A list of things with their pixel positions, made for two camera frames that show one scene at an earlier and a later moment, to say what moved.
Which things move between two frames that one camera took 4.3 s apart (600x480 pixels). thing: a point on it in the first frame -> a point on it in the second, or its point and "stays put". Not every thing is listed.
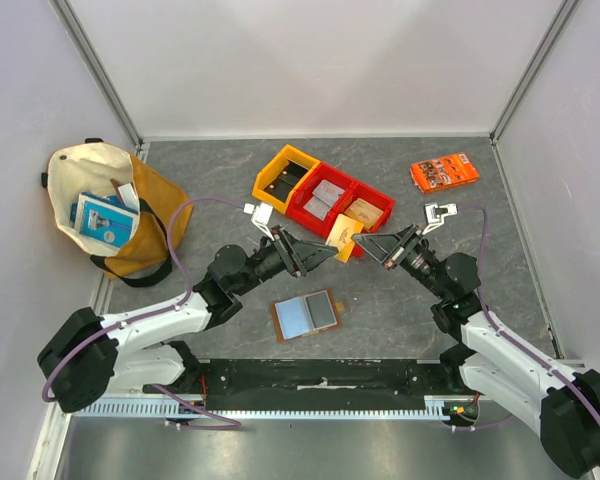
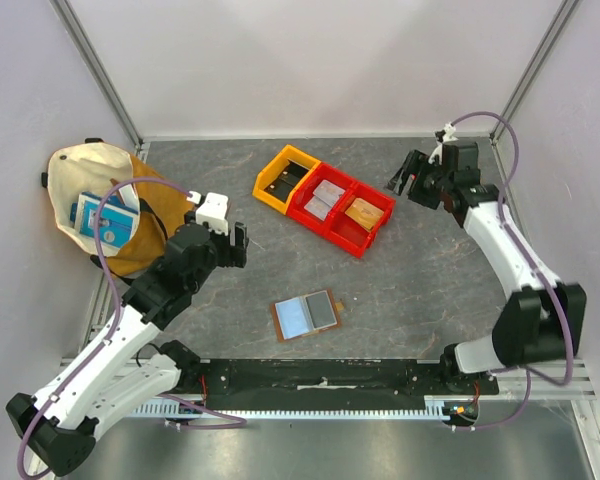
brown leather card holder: (305, 314) stays put
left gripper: (297, 255) -> (234, 255)
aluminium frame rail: (234, 411) stays put
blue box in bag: (105, 219) stays put
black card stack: (287, 178) stays put
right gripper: (402, 248) -> (419, 181)
